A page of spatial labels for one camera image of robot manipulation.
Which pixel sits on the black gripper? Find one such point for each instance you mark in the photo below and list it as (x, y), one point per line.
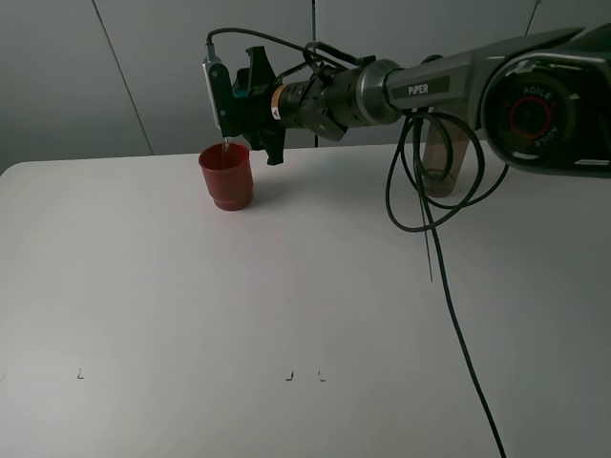
(273, 106)

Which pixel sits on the teal transparent plastic cup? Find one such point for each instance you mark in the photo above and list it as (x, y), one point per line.
(241, 85)

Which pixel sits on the smoky transparent water bottle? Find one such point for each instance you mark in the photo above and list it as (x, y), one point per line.
(435, 159)

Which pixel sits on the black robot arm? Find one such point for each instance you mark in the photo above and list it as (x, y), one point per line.
(543, 100)

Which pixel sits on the red plastic cup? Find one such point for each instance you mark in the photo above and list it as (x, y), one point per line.
(228, 175)

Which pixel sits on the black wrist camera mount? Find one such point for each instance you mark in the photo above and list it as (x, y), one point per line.
(226, 107)

